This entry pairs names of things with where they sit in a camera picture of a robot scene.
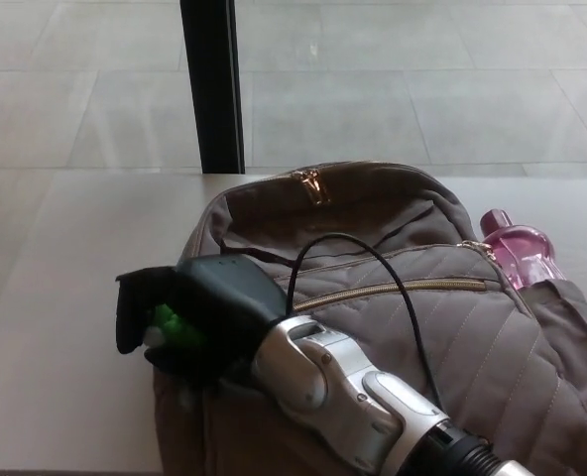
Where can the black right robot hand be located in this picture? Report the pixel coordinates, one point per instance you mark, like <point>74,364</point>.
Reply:
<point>214,307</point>

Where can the grey quilted backpack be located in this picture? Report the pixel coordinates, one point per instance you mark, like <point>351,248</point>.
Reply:
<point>472,347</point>

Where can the black window frame post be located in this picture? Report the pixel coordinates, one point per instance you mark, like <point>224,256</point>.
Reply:
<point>211,84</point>

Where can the pink transparent water bottle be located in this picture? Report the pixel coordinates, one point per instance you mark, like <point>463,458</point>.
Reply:
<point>521,255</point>

